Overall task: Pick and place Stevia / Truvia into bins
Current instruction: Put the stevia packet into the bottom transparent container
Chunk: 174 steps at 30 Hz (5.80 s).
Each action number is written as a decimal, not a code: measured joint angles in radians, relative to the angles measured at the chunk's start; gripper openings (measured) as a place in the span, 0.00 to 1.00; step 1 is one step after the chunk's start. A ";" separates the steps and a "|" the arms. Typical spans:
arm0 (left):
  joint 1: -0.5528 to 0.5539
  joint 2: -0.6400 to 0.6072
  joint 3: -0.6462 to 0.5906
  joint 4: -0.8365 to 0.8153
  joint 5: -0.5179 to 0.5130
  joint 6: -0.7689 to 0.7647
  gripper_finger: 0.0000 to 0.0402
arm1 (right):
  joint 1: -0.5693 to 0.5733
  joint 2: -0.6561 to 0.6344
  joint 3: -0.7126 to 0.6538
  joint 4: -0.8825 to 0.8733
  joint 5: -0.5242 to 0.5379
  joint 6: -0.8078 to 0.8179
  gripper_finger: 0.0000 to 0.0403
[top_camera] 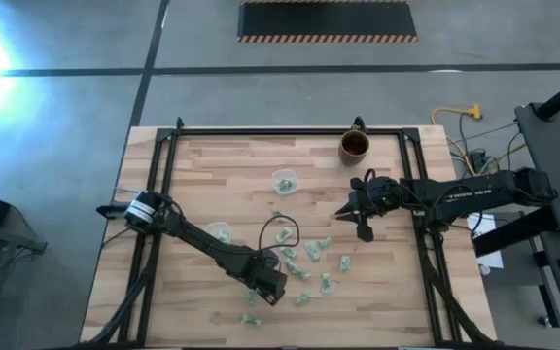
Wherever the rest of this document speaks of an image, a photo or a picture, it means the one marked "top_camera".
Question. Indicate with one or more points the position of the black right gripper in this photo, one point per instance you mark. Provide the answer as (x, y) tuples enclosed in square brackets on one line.
[(382, 197)]

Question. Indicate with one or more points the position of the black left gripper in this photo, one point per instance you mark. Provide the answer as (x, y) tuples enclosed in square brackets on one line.
[(268, 286)]

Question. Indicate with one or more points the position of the green white sweetener packet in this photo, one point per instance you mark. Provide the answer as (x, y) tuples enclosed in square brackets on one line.
[(289, 252), (312, 250), (250, 297), (297, 269), (325, 242), (223, 236), (277, 214), (344, 263), (251, 319), (326, 282), (285, 234), (303, 297), (285, 185)]

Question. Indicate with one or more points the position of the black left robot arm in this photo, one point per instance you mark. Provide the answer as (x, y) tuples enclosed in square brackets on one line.
[(197, 238)]

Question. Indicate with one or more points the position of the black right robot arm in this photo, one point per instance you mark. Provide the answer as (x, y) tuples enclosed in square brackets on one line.
[(460, 194)]

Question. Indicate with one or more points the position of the brown round cup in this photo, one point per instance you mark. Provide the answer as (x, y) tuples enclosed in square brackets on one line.
[(354, 146)]

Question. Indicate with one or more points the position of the clear plastic container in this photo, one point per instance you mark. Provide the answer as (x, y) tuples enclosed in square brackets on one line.
[(214, 227), (276, 175)]

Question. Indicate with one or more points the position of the white paper sheet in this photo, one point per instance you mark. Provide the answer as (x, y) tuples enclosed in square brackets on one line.
[(491, 261), (485, 226)]

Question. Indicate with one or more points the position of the black power adapter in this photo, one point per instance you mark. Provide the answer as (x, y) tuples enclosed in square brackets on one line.
[(478, 158)]

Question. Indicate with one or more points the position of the black desk beam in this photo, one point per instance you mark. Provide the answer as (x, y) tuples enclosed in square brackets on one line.
[(513, 231)]

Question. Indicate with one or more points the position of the black hazard-striped floor mat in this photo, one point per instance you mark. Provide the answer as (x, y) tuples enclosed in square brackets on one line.
[(326, 19)]

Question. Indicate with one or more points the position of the black aluminium rig frame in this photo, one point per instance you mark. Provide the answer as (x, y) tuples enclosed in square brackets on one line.
[(285, 131)]

